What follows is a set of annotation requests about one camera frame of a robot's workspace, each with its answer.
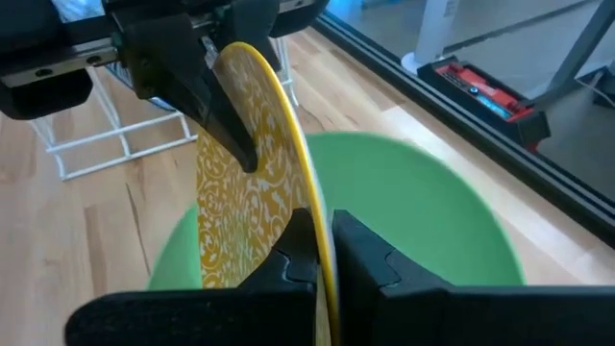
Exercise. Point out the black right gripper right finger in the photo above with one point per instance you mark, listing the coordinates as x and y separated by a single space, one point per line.
456 317

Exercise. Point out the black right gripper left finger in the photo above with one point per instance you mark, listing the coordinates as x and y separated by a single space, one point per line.
216 317

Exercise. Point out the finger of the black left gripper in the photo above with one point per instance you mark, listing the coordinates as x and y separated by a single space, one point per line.
254 33
178 62

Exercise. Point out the large green plate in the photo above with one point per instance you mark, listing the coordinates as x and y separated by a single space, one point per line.
408 202

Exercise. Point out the white tower fan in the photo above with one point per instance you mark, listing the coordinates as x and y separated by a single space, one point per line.
435 29

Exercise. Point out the red black power station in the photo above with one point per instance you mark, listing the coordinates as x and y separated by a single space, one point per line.
480 96

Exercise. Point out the grey desk leg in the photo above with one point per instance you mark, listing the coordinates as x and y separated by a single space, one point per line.
572 53

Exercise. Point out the black aluminium table frame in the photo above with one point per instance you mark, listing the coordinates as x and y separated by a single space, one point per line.
480 139

